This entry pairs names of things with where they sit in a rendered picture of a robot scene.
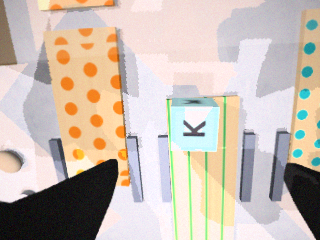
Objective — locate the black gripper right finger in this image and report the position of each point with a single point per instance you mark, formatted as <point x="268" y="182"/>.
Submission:
<point x="303" y="185"/>

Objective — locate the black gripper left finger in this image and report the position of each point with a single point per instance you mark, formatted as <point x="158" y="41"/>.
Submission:
<point x="72" y="209"/>

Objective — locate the light blue cube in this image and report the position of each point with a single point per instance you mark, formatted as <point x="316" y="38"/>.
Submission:
<point x="194" y="124"/>

